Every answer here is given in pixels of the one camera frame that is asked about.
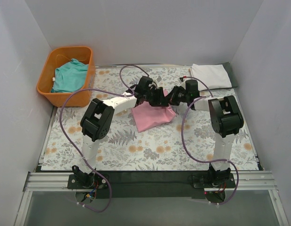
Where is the pink t shirt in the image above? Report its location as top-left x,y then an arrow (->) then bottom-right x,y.
131,100 -> 176,133

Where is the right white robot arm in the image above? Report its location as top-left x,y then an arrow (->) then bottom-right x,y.
166,79 -> 244,188

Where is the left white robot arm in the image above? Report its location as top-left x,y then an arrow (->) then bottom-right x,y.
72,76 -> 175,188

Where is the folded white t shirt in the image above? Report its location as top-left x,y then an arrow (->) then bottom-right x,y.
190,64 -> 232,89

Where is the teal t shirt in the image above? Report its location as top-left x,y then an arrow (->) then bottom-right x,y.
51,58 -> 89,93

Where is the orange plastic basket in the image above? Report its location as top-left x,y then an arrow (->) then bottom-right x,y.
36,46 -> 96,107

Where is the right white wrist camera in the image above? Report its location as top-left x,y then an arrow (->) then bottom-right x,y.
179,76 -> 190,89

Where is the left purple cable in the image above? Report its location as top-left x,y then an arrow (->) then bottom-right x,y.
59,65 -> 151,212

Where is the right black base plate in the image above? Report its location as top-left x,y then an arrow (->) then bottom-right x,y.
187,171 -> 236,189

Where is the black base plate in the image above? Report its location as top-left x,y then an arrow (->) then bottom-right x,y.
67,174 -> 108,189
187,171 -> 236,189

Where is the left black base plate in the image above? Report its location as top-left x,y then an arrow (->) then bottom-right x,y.
67,174 -> 108,189

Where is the aluminium frame rail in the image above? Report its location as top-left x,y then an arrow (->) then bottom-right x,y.
24,170 -> 277,191

